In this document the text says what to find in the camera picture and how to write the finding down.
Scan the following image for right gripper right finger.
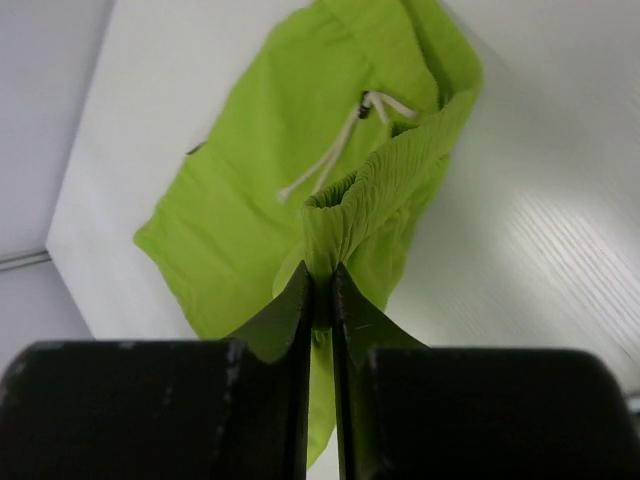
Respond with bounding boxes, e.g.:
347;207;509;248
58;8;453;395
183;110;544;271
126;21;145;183
332;266;633;479

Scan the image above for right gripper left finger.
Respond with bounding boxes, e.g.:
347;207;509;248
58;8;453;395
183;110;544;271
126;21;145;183
1;265;313;479

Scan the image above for lime green shorts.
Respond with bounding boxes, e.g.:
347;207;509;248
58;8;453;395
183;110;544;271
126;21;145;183
132;0;485;471

